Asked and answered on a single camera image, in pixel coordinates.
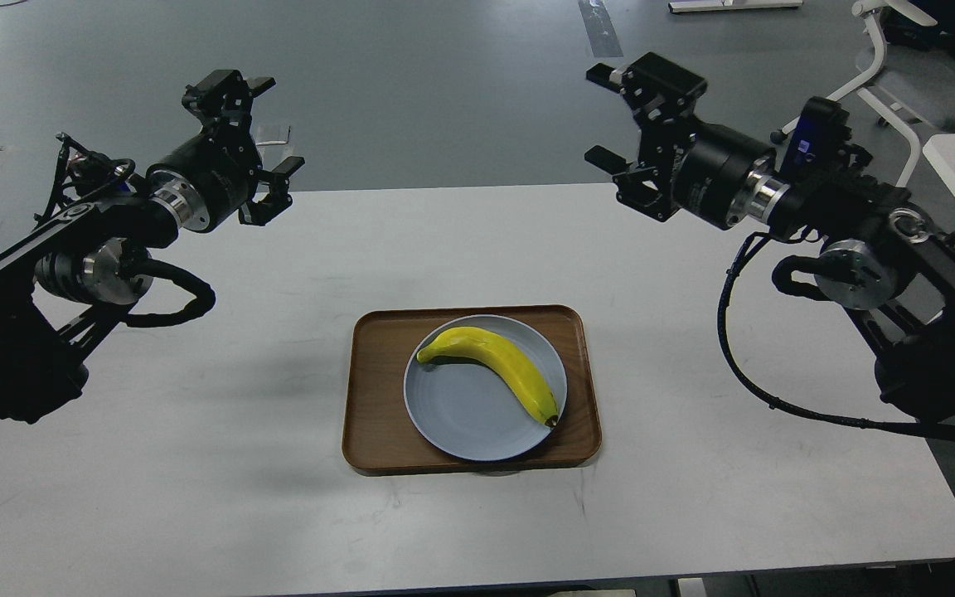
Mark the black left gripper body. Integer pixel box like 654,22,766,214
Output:
145,133,262,233

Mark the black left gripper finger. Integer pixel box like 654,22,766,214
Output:
182,70,276,158
238,156,306,226

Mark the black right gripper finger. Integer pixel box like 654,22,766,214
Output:
586,52,708,163
584,146,679,222

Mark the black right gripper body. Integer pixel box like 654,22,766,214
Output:
671,120,776,230

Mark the yellow banana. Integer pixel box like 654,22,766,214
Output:
414,326,560,430

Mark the light blue plate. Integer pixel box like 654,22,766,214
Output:
403,314,568,462

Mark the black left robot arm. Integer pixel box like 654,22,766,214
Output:
0,70,304,424

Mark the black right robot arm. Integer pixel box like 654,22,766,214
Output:
584,53,955,442

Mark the white table base bar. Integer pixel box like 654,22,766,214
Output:
667,0,805,15

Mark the white office chair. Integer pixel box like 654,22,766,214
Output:
768,0,955,187

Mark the brown wooden tray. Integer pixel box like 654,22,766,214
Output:
342,303,602,476

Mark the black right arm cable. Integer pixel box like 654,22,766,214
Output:
715,232,955,449

